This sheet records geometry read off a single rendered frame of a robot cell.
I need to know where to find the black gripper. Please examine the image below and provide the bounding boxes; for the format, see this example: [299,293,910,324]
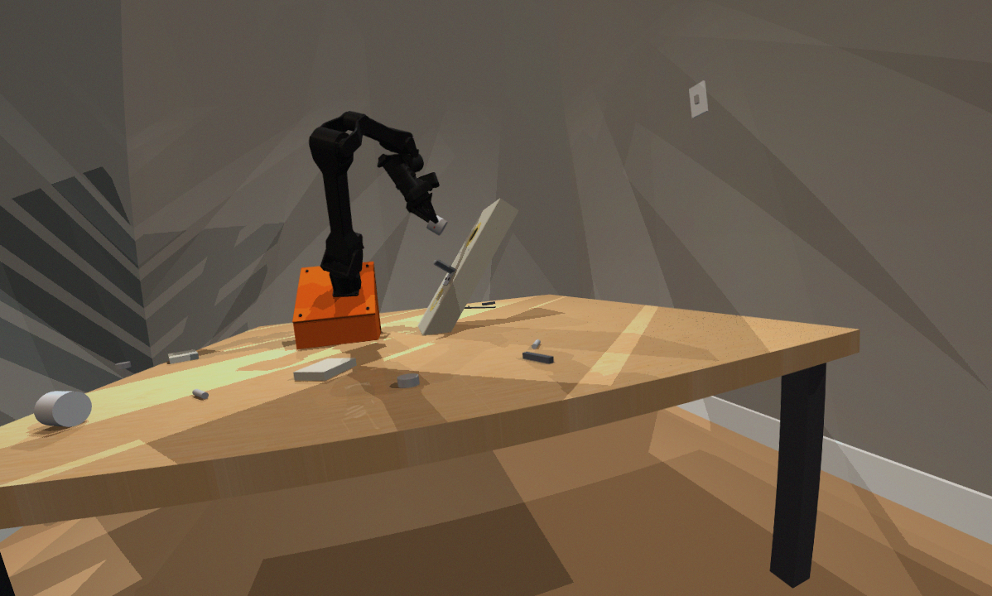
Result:
[393,170,439,224]

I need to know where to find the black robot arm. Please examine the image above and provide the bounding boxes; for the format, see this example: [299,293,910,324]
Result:
[309,111,424,297]

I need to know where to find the white cylinder with two slots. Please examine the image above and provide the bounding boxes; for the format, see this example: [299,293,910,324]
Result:
[426,215,447,236]

